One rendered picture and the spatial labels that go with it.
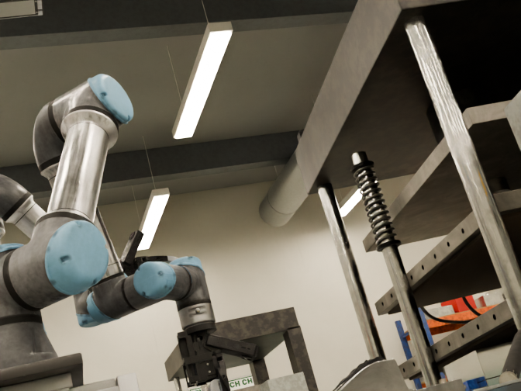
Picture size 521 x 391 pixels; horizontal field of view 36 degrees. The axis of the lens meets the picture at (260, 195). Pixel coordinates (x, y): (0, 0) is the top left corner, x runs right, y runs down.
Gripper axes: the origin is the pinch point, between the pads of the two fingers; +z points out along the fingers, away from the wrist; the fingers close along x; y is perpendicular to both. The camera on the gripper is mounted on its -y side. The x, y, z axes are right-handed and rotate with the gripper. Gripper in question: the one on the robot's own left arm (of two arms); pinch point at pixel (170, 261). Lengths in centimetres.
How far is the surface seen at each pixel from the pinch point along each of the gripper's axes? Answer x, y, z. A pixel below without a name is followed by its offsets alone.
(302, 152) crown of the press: -21, -47, 85
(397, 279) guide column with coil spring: 25, 14, 72
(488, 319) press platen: 70, 34, 53
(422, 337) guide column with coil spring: 29, 34, 73
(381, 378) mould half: 84, 45, -9
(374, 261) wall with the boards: -479, -94, 626
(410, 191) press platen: 41, -11, 68
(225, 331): -315, -10, 254
